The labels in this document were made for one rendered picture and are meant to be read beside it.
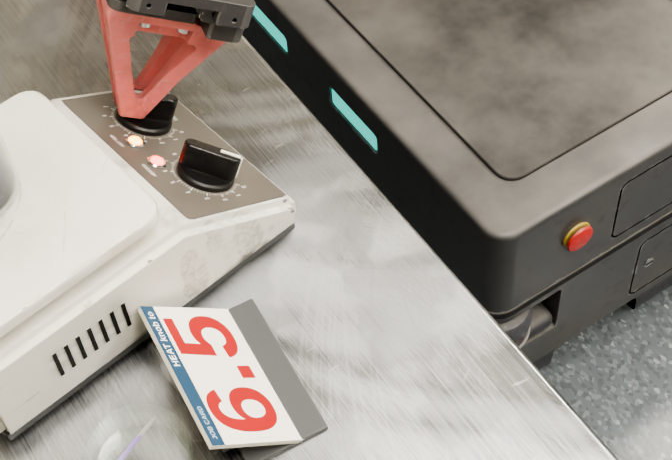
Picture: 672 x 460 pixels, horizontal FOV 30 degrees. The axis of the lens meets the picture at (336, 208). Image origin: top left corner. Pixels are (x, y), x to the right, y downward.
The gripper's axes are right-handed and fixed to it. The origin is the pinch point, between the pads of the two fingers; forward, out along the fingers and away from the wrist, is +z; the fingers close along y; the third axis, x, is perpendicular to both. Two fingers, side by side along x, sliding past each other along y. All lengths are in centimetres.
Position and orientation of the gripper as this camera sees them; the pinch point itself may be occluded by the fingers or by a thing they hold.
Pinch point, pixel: (132, 98)
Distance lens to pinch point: 71.0
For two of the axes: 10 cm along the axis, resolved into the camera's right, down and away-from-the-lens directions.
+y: 3.0, 6.0, -7.4
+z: -3.3, 8.0, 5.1
